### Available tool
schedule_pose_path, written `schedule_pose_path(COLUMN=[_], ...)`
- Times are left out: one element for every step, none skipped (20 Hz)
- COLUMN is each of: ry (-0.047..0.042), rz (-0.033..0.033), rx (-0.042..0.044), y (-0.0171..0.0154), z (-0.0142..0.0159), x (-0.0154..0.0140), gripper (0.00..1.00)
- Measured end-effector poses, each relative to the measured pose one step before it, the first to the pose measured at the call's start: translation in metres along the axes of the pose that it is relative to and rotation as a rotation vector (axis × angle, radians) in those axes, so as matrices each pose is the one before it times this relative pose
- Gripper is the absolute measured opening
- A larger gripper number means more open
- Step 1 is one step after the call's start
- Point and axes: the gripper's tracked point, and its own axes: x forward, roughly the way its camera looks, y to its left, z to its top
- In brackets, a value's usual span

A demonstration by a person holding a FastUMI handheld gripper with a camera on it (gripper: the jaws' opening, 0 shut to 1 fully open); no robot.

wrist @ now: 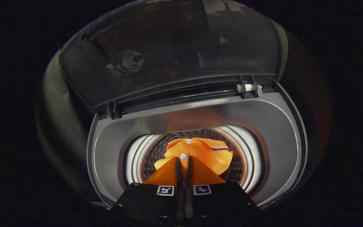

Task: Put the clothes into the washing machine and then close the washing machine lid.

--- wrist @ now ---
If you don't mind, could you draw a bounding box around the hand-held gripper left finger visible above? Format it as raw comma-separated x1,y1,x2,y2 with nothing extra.
110,156,185,226

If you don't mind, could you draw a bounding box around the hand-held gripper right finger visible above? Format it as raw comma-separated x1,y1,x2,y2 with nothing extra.
184,156,260,226

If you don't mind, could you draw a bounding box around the yellow polo shirt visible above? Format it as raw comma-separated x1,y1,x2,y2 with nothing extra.
154,137,234,180

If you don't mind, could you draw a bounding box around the grey washing machine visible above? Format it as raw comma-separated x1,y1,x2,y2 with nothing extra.
86,83,308,211

